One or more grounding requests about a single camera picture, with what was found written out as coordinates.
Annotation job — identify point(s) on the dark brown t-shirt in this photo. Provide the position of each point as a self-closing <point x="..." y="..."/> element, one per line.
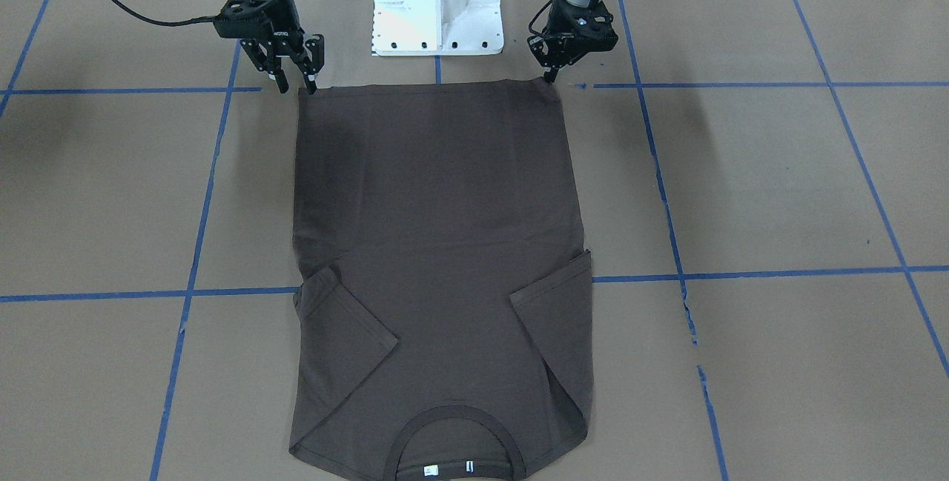
<point x="445" y="308"/>

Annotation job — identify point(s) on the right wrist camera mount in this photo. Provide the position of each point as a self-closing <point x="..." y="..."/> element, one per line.
<point x="242" y="19"/>

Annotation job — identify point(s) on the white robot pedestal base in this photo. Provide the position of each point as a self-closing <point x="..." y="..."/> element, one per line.
<point x="437" y="28"/>

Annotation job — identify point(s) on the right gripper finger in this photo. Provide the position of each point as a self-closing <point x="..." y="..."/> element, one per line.
<point x="266" y="60"/>
<point x="310" y="60"/>

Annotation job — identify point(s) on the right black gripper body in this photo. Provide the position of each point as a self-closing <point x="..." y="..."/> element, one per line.
<point x="281" y="22"/>

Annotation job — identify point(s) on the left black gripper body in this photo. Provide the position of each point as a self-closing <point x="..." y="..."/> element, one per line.
<point x="557" y="23"/>

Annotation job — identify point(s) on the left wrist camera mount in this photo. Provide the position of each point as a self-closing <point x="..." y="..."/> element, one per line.
<point x="594" y="31"/>

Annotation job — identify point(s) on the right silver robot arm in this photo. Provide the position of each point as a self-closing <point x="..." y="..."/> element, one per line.
<point x="269" y="31"/>

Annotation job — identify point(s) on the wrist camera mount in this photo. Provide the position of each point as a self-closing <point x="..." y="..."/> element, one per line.
<point x="242" y="19"/>
<point x="594" y="31"/>

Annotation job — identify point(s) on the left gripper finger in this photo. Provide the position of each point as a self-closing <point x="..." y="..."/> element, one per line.
<point x="543" y="58"/>
<point x="557" y="63"/>

